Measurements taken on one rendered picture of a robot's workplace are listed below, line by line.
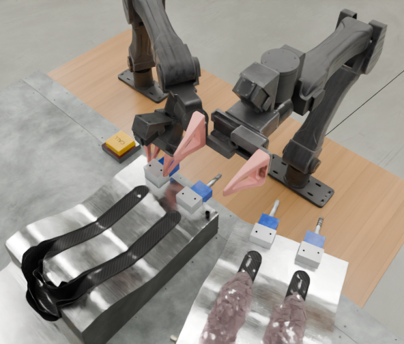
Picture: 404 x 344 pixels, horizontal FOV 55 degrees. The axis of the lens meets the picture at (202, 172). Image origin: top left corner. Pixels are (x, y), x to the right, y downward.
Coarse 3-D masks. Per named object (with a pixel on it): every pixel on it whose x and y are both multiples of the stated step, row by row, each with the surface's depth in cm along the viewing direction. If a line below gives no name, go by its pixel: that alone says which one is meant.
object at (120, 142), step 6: (120, 132) 112; (114, 138) 111; (120, 138) 111; (126, 138) 111; (108, 144) 110; (114, 144) 110; (120, 144) 110; (126, 144) 110; (132, 144) 111; (114, 150) 110; (120, 150) 108; (126, 150) 110
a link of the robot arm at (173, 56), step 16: (128, 0) 88; (144, 0) 85; (160, 0) 85; (128, 16) 92; (144, 16) 85; (160, 16) 83; (160, 32) 81; (160, 48) 79; (176, 48) 80; (160, 64) 78; (176, 64) 78; (192, 64) 79; (176, 80) 80
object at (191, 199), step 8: (216, 176) 96; (200, 184) 92; (208, 184) 94; (184, 192) 89; (192, 192) 89; (200, 192) 91; (208, 192) 91; (176, 200) 91; (184, 200) 88; (192, 200) 88; (200, 200) 89; (184, 208) 90; (192, 208) 88
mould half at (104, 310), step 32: (96, 192) 93; (160, 192) 93; (32, 224) 83; (64, 224) 86; (128, 224) 88; (192, 224) 87; (64, 256) 78; (96, 256) 81; (160, 256) 83; (192, 256) 92; (0, 288) 81; (96, 288) 74; (128, 288) 76; (160, 288) 87; (0, 320) 77; (32, 320) 77; (64, 320) 76; (96, 320) 71; (128, 320) 83
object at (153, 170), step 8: (152, 160) 94; (160, 160) 96; (144, 168) 93; (152, 168) 93; (160, 168) 93; (176, 168) 96; (152, 176) 92; (160, 176) 92; (168, 176) 94; (160, 184) 94
